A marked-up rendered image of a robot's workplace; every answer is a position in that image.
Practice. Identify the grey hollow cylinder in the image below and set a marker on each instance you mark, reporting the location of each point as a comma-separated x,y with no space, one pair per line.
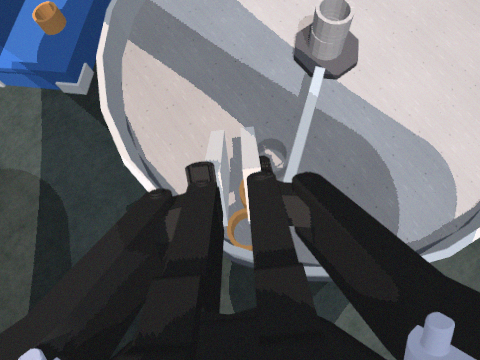
332,31
276,143
322,50

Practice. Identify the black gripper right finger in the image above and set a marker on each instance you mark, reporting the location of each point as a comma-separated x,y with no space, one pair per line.
414,310

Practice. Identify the blue plastic crate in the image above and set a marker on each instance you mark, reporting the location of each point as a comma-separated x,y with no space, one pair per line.
75,47

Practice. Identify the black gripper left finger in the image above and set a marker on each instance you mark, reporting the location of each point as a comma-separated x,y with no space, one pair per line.
87,313

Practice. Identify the tan hollow cylinder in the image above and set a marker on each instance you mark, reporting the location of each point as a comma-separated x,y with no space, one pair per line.
233,221
51,20
242,193

